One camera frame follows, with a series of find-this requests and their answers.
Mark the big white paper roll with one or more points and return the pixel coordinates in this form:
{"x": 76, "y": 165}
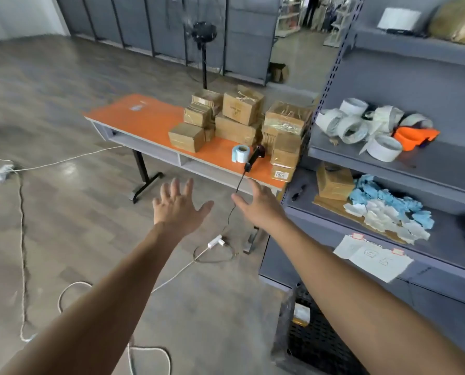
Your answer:
{"x": 398, "y": 19}

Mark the person's left thumb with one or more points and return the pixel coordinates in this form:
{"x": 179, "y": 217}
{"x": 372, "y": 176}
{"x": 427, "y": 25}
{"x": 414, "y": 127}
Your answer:
{"x": 205, "y": 210}

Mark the orange top table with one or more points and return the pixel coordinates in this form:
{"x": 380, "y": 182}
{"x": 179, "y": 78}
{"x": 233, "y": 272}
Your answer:
{"x": 150, "y": 121}

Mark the person's left hand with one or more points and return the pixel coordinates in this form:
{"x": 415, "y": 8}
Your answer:
{"x": 175, "y": 212}

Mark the brown plastic bag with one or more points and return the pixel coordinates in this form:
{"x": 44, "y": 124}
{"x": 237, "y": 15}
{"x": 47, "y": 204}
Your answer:
{"x": 455, "y": 21}

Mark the grey partition panels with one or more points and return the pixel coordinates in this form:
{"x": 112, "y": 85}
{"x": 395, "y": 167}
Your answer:
{"x": 154, "y": 23}

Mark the white power adapter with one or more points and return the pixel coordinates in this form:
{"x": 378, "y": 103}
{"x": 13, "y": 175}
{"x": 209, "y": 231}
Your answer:
{"x": 215, "y": 241}

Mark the grey metal shelf unit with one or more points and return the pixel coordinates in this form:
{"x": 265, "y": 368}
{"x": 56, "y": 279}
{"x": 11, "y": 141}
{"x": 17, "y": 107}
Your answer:
{"x": 408, "y": 80}

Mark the black marker pen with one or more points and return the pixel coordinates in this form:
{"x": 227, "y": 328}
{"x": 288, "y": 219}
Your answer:
{"x": 298, "y": 193}

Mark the person's left little finger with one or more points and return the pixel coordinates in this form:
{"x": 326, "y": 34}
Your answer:
{"x": 157, "y": 205}

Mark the black barcode scanner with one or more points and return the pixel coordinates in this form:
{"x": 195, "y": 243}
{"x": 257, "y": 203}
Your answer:
{"x": 255, "y": 155}

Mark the person's left middle finger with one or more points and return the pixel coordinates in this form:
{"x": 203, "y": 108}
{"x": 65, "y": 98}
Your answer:
{"x": 175, "y": 187}

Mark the pile of blue white foam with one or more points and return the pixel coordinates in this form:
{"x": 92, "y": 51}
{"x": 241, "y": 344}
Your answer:
{"x": 388, "y": 212}

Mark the large white paper sheet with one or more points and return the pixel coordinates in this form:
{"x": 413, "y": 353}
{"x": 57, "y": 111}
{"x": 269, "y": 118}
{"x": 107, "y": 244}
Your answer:
{"x": 381, "y": 263}

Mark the light blue label roll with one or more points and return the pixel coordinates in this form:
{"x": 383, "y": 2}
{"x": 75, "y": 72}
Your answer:
{"x": 241, "y": 154}

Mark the small brown cardboard box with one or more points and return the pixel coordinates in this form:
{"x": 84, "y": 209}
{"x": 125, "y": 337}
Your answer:
{"x": 334, "y": 182}

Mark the small white yellow box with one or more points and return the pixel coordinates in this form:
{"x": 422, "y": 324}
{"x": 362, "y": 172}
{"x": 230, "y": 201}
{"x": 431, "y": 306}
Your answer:
{"x": 301, "y": 314}

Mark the open cardboard box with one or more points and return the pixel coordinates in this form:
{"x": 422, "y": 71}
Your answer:
{"x": 278, "y": 72}

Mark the black mesh crate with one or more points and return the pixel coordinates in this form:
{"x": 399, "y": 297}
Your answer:
{"x": 318, "y": 339}

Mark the pile of white label rolls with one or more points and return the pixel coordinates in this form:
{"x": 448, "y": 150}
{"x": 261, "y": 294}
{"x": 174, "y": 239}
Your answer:
{"x": 353, "y": 126}

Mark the white power strip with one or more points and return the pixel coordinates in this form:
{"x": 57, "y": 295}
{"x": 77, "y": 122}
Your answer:
{"x": 2, "y": 172}

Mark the person's right thumb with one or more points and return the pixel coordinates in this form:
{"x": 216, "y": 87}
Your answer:
{"x": 241, "y": 203}

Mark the small white paper sheet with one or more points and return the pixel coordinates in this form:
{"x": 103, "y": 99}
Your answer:
{"x": 346, "y": 247}

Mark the black standing fan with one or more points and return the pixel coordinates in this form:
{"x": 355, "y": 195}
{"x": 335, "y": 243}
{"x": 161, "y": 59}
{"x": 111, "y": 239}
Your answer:
{"x": 204, "y": 38}

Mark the pile of cardboard boxes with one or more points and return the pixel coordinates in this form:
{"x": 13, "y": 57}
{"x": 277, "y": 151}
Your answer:
{"x": 240, "y": 109}

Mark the person's left forearm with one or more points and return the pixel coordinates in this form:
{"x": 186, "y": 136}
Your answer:
{"x": 99, "y": 312}

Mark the orange tape dispenser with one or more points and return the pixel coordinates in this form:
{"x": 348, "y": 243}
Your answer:
{"x": 414, "y": 136}

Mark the white background shelf rack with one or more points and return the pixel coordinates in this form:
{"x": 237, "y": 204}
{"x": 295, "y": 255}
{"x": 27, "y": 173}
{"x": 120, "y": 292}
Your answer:
{"x": 289, "y": 15}
{"x": 340, "y": 23}

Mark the person's right forearm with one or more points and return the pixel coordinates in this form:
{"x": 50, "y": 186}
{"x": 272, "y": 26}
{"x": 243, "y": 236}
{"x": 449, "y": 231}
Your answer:
{"x": 365, "y": 308}

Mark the person's right hand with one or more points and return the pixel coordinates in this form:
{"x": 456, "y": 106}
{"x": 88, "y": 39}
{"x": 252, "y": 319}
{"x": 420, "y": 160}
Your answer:
{"x": 265, "y": 210}

